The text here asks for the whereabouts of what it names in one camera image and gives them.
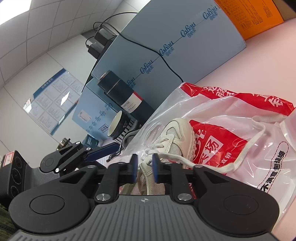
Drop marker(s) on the black white ceramic mug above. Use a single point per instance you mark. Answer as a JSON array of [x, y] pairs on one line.
[[120, 126]]

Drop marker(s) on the brown cardboard box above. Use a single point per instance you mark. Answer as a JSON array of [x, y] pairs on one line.
[[286, 11]]

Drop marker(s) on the grey cloth pouch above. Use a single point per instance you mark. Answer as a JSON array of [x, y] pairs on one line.
[[128, 138]]

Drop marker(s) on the dark blue thermos bottle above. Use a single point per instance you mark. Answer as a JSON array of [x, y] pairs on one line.
[[125, 97]]

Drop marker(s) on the small dark blue box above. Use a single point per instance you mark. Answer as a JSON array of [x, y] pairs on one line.
[[89, 141]]

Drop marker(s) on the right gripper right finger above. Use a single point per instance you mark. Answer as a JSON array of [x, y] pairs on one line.
[[173, 176]]

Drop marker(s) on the white sneaker with stripes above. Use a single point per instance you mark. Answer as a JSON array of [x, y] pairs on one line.
[[176, 143]]

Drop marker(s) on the light blue cardboard box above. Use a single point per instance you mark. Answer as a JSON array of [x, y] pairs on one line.
[[170, 42]]

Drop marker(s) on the white shoelace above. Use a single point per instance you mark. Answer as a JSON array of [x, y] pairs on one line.
[[221, 150]]

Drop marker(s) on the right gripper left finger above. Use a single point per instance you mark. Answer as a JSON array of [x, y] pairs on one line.
[[116, 175]]

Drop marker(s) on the red white plastic bag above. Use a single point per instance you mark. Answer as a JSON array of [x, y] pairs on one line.
[[241, 135]]

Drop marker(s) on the black pen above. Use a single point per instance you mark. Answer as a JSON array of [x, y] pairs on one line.
[[112, 156]]

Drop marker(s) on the orange cardboard box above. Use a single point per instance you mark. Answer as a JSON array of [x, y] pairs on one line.
[[251, 17]]

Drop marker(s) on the wall notice poster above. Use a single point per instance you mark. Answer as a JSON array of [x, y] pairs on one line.
[[54, 100]]

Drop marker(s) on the black steel tumbler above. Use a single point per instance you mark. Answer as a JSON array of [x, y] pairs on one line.
[[64, 143]]

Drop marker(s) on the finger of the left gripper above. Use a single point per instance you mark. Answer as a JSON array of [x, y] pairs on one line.
[[65, 160], [100, 152]]

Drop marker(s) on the black power strip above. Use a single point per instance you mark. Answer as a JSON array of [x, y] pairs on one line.
[[97, 43]]

